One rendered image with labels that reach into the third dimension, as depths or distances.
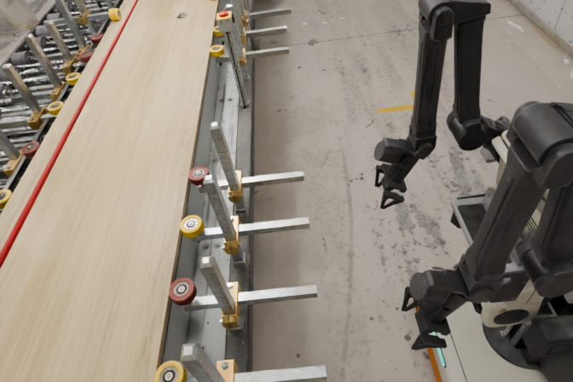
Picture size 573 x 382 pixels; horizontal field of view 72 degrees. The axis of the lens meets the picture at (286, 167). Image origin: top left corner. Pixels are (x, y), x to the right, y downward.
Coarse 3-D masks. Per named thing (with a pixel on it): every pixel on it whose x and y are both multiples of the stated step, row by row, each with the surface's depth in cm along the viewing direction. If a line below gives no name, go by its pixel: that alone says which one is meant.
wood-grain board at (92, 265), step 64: (128, 0) 298; (192, 0) 283; (128, 64) 228; (192, 64) 220; (64, 128) 191; (128, 128) 185; (192, 128) 179; (64, 192) 160; (128, 192) 155; (64, 256) 137; (128, 256) 134; (0, 320) 123; (64, 320) 120; (128, 320) 118
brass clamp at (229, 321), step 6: (234, 282) 131; (234, 288) 129; (234, 294) 128; (234, 300) 126; (234, 306) 125; (222, 312) 124; (234, 312) 123; (222, 318) 124; (228, 318) 122; (234, 318) 123; (228, 324) 123; (234, 324) 123
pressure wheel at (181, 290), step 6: (174, 282) 124; (180, 282) 124; (186, 282) 124; (192, 282) 123; (174, 288) 123; (180, 288) 122; (186, 288) 123; (192, 288) 122; (174, 294) 121; (180, 294) 121; (186, 294) 121; (192, 294) 121; (174, 300) 120; (180, 300) 120; (186, 300) 120; (192, 300) 122
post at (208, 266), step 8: (208, 256) 106; (200, 264) 104; (208, 264) 104; (216, 264) 108; (208, 272) 106; (216, 272) 107; (208, 280) 108; (216, 280) 109; (216, 288) 112; (224, 288) 114; (216, 296) 115; (224, 296) 115; (224, 304) 119; (232, 304) 122; (224, 312) 123; (232, 312) 123; (240, 320) 132
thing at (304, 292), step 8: (280, 288) 128; (288, 288) 128; (296, 288) 128; (304, 288) 127; (312, 288) 127; (208, 296) 130; (240, 296) 128; (248, 296) 128; (256, 296) 128; (264, 296) 127; (272, 296) 127; (280, 296) 127; (288, 296) 126; (296, 296) 127; (304, 296) 127; (312, 296) 127; (192, 304) 128; (200, 304) 128; (208, 304) 128; (216, 304) 128; (240, 304) 129
